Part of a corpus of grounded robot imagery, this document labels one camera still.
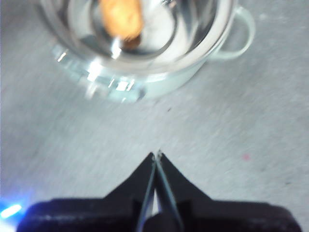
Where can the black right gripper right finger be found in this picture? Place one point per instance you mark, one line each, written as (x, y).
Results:
(217, 215)

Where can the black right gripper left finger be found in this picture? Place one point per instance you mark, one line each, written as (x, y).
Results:
(108, 212)

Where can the pale green electric pot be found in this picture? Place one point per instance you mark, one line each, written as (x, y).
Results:
(169, 77)

